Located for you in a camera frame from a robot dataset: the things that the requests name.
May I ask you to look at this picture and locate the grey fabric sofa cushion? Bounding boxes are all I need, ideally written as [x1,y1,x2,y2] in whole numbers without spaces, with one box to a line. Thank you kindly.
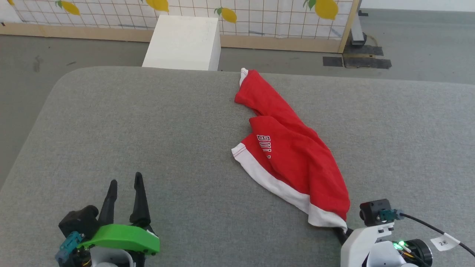
[0,66,475,267]

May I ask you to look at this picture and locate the large black floor tape patch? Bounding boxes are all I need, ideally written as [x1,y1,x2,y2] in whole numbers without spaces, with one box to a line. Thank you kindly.
[342,44,392,70]

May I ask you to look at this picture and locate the lemon print partition screen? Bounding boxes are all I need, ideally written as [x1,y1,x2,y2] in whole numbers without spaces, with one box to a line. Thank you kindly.
[0,0,361,54]

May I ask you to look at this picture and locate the grey metal stand leg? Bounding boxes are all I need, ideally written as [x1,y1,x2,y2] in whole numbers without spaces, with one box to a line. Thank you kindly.
[350,0,369,47]

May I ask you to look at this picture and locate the black cable with white tag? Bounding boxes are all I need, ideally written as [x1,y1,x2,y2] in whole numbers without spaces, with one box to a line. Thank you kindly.
[397,212,475,257]

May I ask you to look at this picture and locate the white rectangular box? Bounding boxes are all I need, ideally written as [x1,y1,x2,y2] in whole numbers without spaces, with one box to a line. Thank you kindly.
[142,15,222,71]

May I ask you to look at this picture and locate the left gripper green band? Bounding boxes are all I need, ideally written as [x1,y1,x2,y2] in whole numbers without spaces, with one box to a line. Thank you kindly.
[76,172,161,267]

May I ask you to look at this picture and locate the red garment white trim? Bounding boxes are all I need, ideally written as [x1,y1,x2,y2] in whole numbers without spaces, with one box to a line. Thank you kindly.
[231,68,351,233]

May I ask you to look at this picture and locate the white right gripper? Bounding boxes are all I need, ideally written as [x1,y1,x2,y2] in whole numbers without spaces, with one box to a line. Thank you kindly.
[334,222,394,267]

